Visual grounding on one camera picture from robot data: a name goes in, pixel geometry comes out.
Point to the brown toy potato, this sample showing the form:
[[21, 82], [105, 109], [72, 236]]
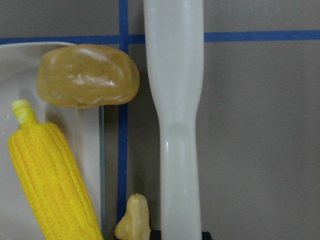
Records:
[[85, 76]]

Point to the beige hand brush black bristles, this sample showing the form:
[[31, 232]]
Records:
[[174, 41]]

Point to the tan toy ginger root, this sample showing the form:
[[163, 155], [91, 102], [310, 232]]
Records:
[[135, 224]]

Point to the yellow toy corn cob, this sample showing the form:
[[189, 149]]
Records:
[[50, 178]]

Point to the beige plastic dustpan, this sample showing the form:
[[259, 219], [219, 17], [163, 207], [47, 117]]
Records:
[[18, 76]]

